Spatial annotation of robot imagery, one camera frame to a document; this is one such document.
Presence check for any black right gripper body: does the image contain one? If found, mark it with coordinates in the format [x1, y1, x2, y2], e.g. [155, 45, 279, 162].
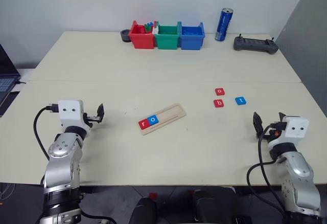
[261, 121, 287, 143]

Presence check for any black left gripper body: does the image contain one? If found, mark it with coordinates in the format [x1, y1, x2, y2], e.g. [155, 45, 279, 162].
[82, 112, 101, 130]

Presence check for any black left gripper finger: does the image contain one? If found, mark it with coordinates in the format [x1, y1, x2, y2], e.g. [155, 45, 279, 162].
[97, 103, 105, 123]

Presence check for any wooden letter tray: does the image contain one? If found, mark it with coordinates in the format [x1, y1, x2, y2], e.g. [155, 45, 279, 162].
[138, 103, 187, 136]

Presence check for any grey remote controller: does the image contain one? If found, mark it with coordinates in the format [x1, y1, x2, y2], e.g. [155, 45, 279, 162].
[232, 33, 279, 55]

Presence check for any dark grey round dish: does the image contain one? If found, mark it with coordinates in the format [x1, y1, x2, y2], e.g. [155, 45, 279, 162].
[121, 29, 133, 43]

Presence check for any red plastic bin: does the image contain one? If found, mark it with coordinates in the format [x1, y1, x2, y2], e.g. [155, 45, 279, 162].
[128, 20, 155, 50]

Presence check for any large dark rounded shape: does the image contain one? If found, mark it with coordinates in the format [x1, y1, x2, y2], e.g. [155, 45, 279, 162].
[191, 186, 239, 224]

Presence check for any black laptop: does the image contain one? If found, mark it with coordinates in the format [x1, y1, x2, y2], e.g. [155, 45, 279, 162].
[0, 43, 21, 108]

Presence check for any green plastic bin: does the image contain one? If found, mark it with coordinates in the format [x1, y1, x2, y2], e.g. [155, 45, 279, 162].
[154, 21, 179, 50]

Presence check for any small dark rounded shape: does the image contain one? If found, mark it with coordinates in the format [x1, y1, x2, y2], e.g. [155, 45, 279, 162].
[128, 197, 158, 224]

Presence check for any blue drink can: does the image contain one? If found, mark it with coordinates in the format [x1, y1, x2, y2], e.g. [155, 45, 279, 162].
[214, 7, 233, 42]

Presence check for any blue plastic bin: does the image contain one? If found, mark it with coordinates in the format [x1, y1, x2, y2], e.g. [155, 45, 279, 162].
[177, 21, 206, 51]

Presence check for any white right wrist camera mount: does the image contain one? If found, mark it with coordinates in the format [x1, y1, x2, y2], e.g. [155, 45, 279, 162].
[284, 116, 310, 139]

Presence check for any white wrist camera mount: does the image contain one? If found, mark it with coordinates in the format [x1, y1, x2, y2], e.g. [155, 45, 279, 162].
[284, 116, 310, 139]
[58, 100, 85, 128]

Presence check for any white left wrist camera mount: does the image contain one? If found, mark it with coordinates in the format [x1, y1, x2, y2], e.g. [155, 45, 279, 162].
[58, 100, 85, 128]

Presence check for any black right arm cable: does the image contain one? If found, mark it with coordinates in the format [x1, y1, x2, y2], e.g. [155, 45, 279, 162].
[246, 125, 288, 216]

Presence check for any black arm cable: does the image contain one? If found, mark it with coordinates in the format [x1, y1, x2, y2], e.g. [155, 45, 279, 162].
[33, 103, 60, 161]
[246, 125, 288, 216]

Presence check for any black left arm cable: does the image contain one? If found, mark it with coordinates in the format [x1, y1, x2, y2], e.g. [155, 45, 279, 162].
[33, 103, 60, 161]

